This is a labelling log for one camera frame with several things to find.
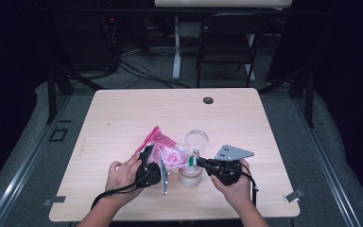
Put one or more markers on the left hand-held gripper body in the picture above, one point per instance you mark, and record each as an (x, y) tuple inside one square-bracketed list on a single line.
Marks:
[(149, 176)]

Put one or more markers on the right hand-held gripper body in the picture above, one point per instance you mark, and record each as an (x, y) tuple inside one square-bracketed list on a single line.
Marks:
[(225, 170)]

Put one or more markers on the pink and white plastic bag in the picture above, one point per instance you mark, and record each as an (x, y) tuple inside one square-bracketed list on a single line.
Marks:
[(167, 151)]

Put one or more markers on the clear round jar lid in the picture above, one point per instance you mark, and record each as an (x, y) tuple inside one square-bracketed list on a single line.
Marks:
[(197, 140)]

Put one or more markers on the clear jar with beige collar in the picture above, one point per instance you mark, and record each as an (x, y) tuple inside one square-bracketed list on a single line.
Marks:
[(189, 178)]

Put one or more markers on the person's right hand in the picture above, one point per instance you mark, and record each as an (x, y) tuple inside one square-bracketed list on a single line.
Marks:
[(238, 194)]

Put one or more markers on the person's left hand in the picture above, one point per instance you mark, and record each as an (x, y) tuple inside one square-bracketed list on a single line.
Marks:
[(123, 179)]

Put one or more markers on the grey table edge tab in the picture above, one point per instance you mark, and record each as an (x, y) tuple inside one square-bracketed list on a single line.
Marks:
[(293, 195), (55, 200)]

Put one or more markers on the black metal stand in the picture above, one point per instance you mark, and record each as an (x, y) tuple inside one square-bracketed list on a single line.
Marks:
[(52, 94), (309, 101)]

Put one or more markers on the black folding chair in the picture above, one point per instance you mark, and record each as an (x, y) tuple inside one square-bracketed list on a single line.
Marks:
[(230, 22)]

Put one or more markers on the white desk with legs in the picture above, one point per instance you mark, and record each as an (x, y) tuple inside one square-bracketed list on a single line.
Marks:
[(220, 3)]

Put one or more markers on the metal floor rail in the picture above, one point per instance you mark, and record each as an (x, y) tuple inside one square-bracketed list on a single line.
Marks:
[(329, 170), (21, 170)]

